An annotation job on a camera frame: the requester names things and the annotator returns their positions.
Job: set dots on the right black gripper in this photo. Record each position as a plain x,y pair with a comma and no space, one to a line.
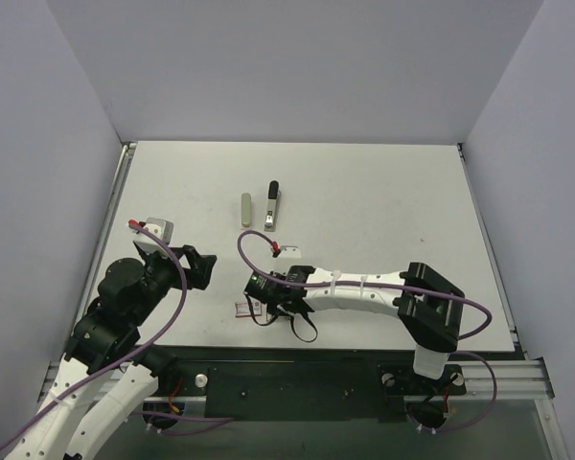
278,297

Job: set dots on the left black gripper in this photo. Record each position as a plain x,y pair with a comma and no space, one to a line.
187,267

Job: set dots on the beige stapler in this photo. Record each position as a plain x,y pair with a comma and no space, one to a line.
246,210

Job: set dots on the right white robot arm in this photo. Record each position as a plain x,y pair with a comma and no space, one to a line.
428,305

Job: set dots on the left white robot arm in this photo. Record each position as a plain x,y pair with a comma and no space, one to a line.
105,371

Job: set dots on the red white staple box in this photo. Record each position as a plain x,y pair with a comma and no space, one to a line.
242,309

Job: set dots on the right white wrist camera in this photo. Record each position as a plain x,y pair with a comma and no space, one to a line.
291,252

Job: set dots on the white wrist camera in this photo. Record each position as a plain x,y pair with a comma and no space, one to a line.
160,228
291,252

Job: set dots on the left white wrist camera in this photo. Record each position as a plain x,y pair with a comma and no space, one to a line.
160,228

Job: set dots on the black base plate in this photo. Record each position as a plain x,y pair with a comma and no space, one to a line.
297,385

